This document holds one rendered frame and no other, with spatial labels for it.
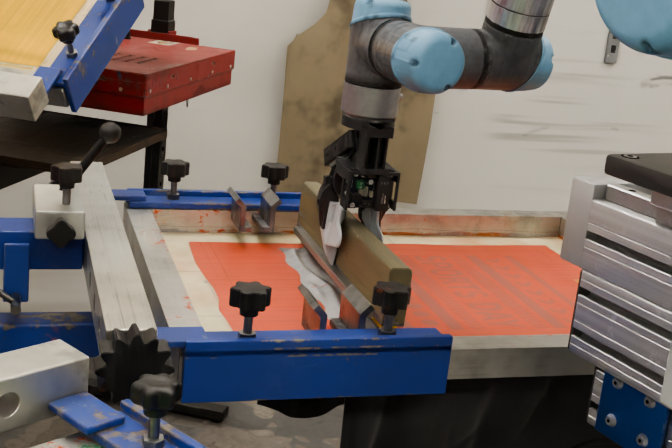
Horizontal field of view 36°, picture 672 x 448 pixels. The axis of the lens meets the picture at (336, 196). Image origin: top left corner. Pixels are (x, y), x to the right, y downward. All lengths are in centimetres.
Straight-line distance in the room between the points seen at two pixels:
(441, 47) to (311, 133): 222
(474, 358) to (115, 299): 41
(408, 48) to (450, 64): 5
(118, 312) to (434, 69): 45
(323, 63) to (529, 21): 215
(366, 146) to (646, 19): 56
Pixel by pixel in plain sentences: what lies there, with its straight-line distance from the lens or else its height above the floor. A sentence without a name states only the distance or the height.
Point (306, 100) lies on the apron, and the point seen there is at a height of 88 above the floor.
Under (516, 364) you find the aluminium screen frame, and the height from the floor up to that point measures 97.
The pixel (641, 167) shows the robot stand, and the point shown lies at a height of 126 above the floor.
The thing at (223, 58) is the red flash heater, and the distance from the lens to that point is 262.
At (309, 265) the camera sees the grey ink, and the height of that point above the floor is 96.
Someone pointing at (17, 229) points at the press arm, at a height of 104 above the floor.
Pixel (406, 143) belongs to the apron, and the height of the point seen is 75.
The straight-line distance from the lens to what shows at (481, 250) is 170.
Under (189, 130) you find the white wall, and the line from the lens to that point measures 340.
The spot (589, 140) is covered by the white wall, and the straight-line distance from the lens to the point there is 392.
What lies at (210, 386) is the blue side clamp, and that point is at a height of 96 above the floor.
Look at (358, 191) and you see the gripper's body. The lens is 135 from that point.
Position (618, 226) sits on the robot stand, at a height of 118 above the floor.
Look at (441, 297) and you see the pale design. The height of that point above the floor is 95.
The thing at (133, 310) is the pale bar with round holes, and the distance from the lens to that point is 107.
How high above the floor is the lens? 143
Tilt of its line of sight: 14 degrees down
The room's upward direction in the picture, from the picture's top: 6 degrees clockwise
